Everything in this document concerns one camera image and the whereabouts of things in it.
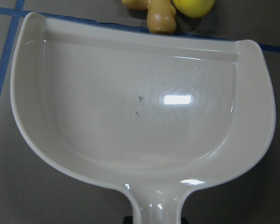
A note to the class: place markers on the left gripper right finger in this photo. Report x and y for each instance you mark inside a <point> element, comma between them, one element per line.
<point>184,220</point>

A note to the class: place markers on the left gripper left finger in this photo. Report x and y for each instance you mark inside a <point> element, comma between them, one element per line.
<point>128,220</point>

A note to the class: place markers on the beige plastic dustpan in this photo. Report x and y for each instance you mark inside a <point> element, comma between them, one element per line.
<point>153,117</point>

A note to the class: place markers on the tan toy ginger root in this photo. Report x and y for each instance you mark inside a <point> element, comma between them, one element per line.
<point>160,14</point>

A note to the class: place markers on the yellow toy potato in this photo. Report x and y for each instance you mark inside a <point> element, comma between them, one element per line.
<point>194,8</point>

